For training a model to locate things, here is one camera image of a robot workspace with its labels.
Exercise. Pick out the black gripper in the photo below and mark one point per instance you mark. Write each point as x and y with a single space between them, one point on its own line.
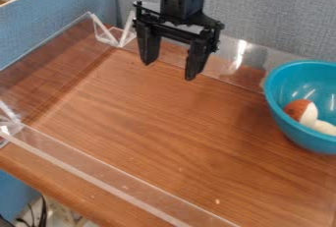
199 30

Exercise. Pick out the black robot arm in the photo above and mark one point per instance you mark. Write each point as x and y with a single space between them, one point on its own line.
181 9

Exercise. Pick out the blue plastic bowl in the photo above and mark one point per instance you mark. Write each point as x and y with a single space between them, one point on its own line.
300 92

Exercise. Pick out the clear acrylic back barrier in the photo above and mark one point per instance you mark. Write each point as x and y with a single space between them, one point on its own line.
239 63

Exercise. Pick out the clear acrylic barrier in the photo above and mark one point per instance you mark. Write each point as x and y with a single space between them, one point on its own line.
36 81
147 197
239 63

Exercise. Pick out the clear acrylic left barrier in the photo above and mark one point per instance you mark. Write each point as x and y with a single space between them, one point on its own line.
36 81

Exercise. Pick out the clear acrylic front barrier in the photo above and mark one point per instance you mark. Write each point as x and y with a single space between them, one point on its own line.
147 197

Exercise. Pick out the clear acrylic corner bracket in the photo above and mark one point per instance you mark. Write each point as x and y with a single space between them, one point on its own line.
113 36

